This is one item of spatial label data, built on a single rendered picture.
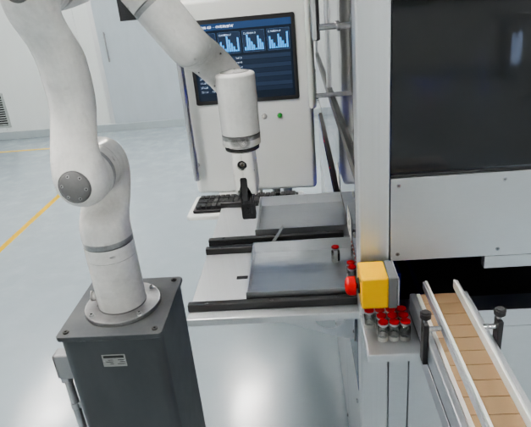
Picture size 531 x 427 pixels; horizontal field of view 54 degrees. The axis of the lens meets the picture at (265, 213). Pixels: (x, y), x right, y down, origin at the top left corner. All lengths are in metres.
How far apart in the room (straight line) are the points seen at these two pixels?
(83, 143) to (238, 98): 0.34
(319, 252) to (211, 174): 0.82
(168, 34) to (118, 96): 5.93
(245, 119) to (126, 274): 0.48
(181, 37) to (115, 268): 0.55
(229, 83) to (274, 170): 1.06
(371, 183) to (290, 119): 1.03
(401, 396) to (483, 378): 0.40
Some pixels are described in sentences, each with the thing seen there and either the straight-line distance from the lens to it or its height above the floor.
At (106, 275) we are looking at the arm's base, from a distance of 1.29.
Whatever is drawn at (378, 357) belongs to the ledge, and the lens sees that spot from 1.10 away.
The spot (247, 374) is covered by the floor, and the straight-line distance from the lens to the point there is 2.42.
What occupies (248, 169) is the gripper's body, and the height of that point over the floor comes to 1.22.
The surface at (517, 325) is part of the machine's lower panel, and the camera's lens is 1.31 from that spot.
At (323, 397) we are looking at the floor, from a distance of 2.28.
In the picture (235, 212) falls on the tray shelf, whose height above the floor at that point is 0.88.
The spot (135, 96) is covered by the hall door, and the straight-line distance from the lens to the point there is 6.94.
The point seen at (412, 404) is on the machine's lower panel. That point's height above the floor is 0.61.
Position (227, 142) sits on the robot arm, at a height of 1.28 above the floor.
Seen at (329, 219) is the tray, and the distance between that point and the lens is 1.65.
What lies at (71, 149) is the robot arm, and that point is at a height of 1.30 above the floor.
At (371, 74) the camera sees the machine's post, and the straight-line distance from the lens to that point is 1.00.
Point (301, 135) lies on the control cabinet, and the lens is 2.06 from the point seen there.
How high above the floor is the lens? 1.58
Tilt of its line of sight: 24 degrees down
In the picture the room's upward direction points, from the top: 6 degrees counter-clockwise
